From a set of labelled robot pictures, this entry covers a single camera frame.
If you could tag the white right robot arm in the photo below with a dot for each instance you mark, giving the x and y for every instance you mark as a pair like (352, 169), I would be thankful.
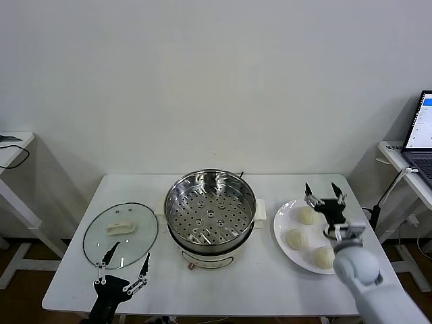
(357, 263)

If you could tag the perforated stainless steel steamer basket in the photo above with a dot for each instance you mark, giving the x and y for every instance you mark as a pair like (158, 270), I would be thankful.
(209, 216)

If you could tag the white side table with laptop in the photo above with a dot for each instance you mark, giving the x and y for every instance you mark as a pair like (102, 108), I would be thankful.
(395, 162)

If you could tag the grey open laptop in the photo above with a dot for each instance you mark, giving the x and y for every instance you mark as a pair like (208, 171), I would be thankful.
(422, 128)

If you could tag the dark flat device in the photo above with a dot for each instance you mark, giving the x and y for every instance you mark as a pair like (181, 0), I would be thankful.
(8, 137)

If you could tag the round glass pot lid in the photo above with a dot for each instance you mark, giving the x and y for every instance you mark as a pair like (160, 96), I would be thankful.
(135, 243)

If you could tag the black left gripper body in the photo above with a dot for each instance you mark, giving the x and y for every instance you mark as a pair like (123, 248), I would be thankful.
(113, 290)

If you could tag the round white plate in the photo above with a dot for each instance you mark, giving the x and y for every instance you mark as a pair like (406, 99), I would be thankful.
(287, 219)

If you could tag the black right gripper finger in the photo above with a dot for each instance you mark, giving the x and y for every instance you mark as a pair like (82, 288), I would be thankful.
(308, 194)
(337, 192)

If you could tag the cream electric cooking pot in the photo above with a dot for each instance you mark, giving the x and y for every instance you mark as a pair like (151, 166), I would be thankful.
(209, 258)

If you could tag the white steamed baozi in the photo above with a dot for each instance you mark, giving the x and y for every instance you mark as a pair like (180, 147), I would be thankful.
(323, 258)
(297, 239)
(305, 216)

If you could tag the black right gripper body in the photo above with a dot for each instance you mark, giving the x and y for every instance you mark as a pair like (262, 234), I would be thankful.
(332, 211)

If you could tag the white power adapter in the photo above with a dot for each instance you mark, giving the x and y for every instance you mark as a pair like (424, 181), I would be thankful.
(412, 221)

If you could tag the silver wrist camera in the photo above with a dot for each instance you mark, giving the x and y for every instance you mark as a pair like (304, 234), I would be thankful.
(354, 232)

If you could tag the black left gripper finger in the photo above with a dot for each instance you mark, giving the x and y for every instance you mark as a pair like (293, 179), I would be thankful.
(146, 266)
(109, 256)

